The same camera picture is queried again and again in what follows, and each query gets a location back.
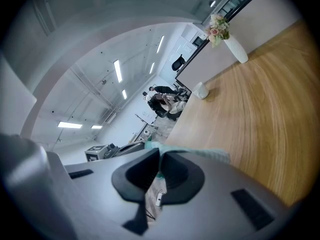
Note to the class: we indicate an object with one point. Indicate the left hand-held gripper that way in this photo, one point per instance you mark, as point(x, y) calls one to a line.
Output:
point(96, 154)

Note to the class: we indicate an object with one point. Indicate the white cup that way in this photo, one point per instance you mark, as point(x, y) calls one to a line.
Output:
point(200, 91)

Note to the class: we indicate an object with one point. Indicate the pastel flower bouquet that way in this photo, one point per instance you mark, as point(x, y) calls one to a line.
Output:
point(217, 30)

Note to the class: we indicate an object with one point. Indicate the black office chair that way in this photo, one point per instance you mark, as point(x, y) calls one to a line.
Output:
point(178, 62)

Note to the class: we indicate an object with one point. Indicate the light blue cloth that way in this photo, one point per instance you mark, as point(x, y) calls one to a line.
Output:
point(200, 152)

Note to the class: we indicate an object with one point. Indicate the white round-door appliance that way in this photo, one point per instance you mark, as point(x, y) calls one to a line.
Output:
point(147, 132)

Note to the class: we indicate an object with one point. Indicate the wooden table with white legs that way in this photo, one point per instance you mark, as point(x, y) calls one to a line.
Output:
point(262, 16)

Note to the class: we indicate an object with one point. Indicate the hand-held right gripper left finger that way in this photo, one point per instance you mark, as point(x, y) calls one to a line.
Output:
point(100, 204)

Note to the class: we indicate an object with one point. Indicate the white ribbed vase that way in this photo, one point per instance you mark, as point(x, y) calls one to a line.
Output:
point(236, 50)

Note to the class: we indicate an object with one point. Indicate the round pendant lamp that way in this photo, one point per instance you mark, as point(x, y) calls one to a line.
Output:
point(212, 3)

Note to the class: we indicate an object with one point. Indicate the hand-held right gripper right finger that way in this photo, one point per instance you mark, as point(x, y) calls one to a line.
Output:
point(212, 209)

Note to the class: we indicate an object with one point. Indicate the black framed glass partition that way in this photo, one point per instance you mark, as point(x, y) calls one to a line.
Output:
point(235, 0)

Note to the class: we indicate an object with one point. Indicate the black coat rack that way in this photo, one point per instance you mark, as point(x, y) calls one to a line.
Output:
point(142, 119)

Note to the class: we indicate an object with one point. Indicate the group of ceiling light panels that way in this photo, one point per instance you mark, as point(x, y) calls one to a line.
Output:
point(117, 70)

